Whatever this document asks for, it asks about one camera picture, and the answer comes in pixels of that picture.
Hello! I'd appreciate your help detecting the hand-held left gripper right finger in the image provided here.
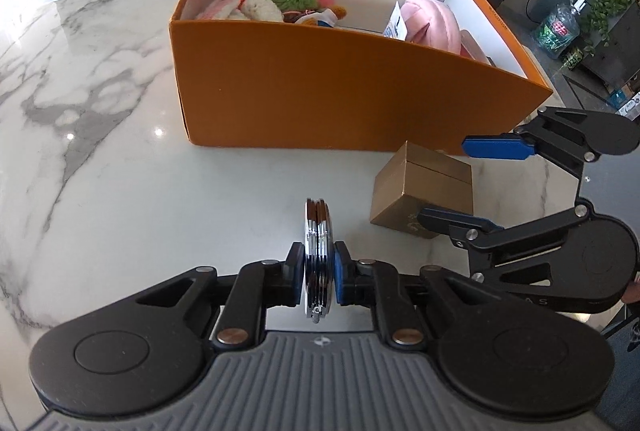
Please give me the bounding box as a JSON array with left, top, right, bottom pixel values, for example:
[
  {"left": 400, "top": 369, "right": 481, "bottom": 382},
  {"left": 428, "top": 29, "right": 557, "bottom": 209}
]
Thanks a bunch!
[{"left": 333, "top": 241, "right": 507, "bottom": 347}]

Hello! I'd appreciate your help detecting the pink flat case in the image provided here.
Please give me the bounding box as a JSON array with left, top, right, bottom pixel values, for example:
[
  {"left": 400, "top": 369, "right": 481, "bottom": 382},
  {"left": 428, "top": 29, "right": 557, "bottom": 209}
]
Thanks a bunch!
[{"left": 459, "top": 30, "right": 496, "bottom": 65}]

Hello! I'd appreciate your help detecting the small brown box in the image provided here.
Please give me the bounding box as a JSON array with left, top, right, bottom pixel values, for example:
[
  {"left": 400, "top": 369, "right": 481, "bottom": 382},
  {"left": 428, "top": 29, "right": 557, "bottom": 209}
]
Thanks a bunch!
[{"left": 370, "top": 140, "right": 475, "bottom": 240}]

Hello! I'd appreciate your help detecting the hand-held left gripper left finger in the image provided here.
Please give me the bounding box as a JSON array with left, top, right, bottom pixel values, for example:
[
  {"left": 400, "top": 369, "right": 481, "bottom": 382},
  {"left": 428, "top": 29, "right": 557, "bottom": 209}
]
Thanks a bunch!
[{"left": 135, "top": 241, "right": 307, "bottom": 348}]

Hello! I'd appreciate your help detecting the pink plush toy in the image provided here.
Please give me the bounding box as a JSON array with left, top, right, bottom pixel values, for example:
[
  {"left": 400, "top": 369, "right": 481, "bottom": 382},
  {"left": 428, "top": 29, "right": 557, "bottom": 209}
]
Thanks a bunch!
[{"left": 401, "top": 0, "right": 461, "bottom": 48}]

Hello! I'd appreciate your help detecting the plush dog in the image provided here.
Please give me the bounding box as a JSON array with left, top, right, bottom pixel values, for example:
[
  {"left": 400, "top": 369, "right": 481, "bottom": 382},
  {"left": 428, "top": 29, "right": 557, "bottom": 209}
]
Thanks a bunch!
[{"left": 282, "top": 6, "right": 349, "bottom": 30}]

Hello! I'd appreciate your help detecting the round glitter compact mirror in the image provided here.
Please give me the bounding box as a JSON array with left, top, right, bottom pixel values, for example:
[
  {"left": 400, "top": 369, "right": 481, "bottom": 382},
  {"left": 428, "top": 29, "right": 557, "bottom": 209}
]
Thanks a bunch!
[{"left": 304, "top": 198, "right": 334, "bottom": 325}]

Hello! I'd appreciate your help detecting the white crochet bunny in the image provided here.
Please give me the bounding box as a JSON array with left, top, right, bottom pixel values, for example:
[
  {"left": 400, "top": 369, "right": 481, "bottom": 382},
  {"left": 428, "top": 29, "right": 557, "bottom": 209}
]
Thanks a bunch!
[{"left": 195, "top": 0, "right": 285, "bottom": 23}]

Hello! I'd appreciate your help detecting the clear water bottle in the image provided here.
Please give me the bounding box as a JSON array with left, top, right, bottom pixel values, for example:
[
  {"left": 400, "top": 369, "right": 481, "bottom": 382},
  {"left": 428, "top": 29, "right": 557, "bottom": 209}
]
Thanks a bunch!
[{"left": 537, "top": 0, "right": 584, "bottom": 61}]

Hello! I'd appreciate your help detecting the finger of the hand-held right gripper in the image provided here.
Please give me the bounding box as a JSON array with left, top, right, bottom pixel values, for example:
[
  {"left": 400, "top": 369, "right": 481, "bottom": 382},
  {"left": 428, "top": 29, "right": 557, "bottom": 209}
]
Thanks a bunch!
[
  {"left": 417, "top": 205, "right": 582, "bottom": 310},
  {"left": 462, "top": 107, "right": 604, "bottom": 180}
]

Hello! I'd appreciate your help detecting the orange cardboard box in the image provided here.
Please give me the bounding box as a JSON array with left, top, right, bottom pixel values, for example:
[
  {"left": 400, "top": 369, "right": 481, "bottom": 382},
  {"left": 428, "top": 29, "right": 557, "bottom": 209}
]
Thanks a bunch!
[{"left": 169, "top": 0, "right": 554, "bottom": 157}]

